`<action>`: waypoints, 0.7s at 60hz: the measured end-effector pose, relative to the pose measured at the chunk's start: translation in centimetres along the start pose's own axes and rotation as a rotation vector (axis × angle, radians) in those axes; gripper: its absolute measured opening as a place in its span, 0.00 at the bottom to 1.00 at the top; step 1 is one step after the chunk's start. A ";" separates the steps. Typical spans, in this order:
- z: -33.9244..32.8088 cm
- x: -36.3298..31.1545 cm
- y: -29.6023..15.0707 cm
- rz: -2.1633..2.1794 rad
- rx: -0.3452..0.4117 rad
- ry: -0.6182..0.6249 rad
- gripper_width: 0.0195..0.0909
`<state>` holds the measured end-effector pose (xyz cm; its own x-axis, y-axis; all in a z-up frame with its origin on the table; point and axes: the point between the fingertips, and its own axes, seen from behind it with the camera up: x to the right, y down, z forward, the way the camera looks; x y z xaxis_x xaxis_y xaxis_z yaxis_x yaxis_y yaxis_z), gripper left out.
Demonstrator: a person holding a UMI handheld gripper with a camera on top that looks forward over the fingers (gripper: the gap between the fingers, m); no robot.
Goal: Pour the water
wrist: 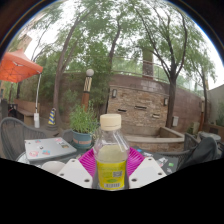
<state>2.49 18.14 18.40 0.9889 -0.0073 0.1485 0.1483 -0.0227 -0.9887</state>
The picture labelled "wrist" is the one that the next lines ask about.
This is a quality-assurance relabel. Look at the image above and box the black backpack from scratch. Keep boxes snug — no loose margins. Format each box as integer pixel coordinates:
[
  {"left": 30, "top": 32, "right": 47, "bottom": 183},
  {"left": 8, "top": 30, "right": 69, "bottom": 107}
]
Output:
[{"left": 178, "top": 136, "right": 224, "bottom": 171}]

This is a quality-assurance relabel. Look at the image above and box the orange canopy tent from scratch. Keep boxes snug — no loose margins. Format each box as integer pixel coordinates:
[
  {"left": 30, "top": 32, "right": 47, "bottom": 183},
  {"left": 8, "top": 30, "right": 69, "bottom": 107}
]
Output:
[{"left": 0, "top": 49, "right": 44, "bottom": 129}]

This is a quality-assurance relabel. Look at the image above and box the white wall utility box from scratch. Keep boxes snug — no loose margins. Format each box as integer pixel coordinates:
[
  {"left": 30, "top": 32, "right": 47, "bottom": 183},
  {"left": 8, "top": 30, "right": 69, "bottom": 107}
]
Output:
[{"left": 171, "top": 115, "right": 180, "bottom": 128}]

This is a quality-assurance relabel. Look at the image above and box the grey laptop with stickers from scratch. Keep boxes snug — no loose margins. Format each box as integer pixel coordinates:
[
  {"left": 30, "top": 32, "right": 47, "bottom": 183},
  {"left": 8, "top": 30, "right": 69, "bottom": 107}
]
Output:
[{"left": 24, "top": 137, "right": 78, "bottom": 163}]

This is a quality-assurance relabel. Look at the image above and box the clear bottle with yellow label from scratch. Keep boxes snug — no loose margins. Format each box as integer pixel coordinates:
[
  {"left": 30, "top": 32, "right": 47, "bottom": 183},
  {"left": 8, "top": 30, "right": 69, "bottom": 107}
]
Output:
[{"left": 92, "top": 113, "right": 131, "bottom": 191}]

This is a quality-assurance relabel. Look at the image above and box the yellow and blue striped cone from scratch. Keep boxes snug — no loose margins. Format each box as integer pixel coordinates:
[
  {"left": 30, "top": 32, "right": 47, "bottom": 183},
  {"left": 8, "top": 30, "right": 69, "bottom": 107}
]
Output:
[{"left": 47, "top": 107, "right": 58, "bottom": 127}]

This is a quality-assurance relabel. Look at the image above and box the wooden bench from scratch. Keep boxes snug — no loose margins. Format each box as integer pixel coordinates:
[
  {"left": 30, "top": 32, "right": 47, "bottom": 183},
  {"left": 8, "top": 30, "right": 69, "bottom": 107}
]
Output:
[{"left": 13, "top": 98, "right": 41, "bottom": 126}]

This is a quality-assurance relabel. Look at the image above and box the wooden lamp post with globe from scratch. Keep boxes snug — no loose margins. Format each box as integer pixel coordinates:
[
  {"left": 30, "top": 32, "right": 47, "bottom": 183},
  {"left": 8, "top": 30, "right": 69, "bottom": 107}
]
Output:
[{"left": 81, "top": 68, "right": 95, "bottom": 113}]

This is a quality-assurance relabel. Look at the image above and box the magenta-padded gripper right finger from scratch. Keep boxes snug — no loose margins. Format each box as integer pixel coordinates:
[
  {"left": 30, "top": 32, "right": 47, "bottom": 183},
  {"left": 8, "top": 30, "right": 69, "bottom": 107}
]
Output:
[{"left": 127, "top": 146, "right": 168, "bottom": 190}]

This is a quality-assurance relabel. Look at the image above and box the green plant in blue pot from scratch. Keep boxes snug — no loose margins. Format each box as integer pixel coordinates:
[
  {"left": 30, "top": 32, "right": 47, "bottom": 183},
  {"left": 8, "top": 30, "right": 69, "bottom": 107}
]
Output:
[{"left": 68, "top": 103, "right": 100, "bottom": 150}]

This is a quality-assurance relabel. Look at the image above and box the black laptop with stickers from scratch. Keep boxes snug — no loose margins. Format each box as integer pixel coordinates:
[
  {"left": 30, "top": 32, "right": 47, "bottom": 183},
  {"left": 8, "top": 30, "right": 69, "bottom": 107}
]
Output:
[{"left": 133, "top": 146, "right": 183, "bottom": 175}]

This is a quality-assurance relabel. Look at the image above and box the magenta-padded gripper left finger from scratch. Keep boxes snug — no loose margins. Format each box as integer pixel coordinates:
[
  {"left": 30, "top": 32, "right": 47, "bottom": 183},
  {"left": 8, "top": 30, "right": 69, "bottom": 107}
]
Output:
[{"left": 57, "top": 147, "right": 101, "bottom": 190}]

